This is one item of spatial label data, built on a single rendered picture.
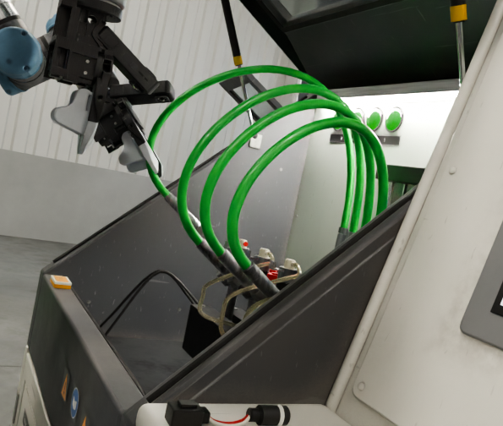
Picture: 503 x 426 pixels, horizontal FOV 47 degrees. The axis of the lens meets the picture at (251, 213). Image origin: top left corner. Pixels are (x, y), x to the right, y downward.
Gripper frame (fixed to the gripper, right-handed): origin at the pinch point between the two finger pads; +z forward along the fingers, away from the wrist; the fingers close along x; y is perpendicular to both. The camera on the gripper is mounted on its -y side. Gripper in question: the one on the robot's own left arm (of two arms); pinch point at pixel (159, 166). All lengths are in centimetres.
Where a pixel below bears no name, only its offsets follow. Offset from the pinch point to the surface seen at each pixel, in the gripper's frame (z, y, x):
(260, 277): 29.4, -6.4, 25.7
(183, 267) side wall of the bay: 12.2, 8.6, -27.9
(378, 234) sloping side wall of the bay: 32.6, -20.7, 30.4
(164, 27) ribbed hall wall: -384, -45, -575
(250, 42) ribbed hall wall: -342, -141, -649
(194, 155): 8.6, -6.9, 18.9
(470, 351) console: 47, -20, 41
